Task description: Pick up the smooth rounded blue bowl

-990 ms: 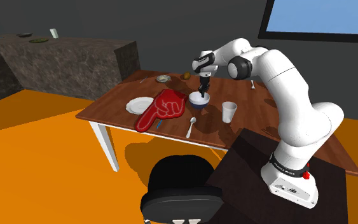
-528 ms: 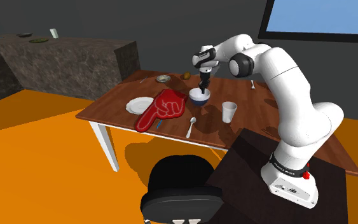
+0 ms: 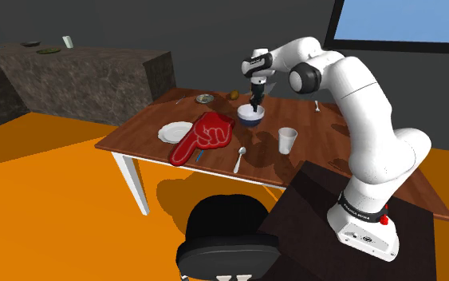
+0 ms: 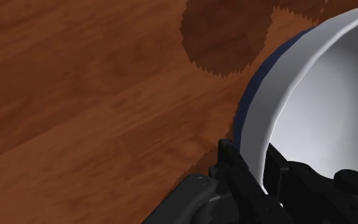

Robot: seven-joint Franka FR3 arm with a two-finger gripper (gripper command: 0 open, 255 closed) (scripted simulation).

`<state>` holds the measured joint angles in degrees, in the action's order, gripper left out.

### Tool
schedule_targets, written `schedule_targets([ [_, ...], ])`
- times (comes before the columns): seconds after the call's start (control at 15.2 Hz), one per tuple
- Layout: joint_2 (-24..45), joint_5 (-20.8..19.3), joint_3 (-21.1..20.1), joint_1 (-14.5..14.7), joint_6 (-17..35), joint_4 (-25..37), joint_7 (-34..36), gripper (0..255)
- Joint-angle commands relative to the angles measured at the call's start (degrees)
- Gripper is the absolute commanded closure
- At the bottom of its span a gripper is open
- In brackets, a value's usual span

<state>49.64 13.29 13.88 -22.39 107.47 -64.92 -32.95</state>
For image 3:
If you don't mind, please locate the white and blue bowl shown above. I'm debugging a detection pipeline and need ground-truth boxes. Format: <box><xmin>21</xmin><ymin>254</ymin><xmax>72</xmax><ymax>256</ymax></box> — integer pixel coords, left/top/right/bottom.
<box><xmin>236</xmin><ymin>103</ymin><xmax>266</xmax><ymax>129</ymax></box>

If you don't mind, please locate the white cup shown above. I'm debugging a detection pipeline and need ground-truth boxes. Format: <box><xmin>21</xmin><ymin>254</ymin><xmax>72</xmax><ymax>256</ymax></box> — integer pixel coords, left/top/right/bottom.
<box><xmin>278</xmin><ymin>127</ymin><xmax>298</xmax><ymax>156</ymax></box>

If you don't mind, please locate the silver spoon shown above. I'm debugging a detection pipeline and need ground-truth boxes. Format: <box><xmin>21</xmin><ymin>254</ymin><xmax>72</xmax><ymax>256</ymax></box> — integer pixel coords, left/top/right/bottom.
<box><xmin>233</xmin><ymin>146</ymin><xmax>247</xmax><ymax>175</ymax></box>

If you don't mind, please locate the red foam pointing hand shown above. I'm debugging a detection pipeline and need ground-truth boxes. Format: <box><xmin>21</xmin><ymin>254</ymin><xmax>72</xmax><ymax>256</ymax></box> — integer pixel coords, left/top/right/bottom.
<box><xmin>168</xmin><ymin>111</ymin><xmax>236</xmax><ymax>167</ymax></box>

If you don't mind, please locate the wooden table with white legs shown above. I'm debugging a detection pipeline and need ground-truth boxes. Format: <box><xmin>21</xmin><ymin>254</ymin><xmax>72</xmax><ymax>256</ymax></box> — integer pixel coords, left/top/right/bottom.
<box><xmin>94</xmin><ymin>87</ymin><xmax>449</xmax><ymax>223</ymax></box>

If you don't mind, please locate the white plate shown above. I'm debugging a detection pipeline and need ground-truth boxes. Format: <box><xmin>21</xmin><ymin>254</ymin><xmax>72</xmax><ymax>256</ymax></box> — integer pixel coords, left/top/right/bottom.
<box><xmin>157</xmin><ymin>121</ymin><xmax>195</xmax><ymax>144</ymax></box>

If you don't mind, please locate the black office chair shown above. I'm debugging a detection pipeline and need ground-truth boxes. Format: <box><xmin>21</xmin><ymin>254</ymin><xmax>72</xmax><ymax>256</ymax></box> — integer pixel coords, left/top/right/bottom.
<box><xmin>175</xmin><ymin>194</ymin><xmax>282</xmax><ymax>281</ymax></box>

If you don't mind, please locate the dark robot stand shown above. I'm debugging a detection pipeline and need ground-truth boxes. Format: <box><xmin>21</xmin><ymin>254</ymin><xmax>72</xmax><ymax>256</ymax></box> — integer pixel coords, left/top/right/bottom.
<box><xmin>258</xmin><ymin>160</ymin><xmax>438</xmax><ymax>281</ymax></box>

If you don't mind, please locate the dark marble kitchen counter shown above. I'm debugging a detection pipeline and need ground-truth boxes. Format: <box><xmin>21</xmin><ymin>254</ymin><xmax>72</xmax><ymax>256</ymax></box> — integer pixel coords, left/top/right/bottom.
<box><xmin>0</xmin><ymin>35</ymin><xmax>177</xmax><ymax>137</ymax></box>

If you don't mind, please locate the window with black frame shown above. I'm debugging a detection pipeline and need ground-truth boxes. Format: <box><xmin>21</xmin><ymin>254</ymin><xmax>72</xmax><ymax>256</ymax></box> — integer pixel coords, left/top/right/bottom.
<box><xmin>323</xmin><ymin>0</ymin><xmax>449</xmax><ymax>55</ymax></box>

